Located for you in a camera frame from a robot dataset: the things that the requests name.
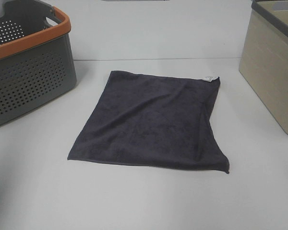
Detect beige basket with grey rim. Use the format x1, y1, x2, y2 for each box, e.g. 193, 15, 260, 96
239, 0, 288, 134

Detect dark grey towel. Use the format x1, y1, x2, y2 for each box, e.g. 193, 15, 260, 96
68, 70, 229, 173

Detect grey basket with orange rim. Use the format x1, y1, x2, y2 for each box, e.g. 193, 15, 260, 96
0, 0, 77, 126

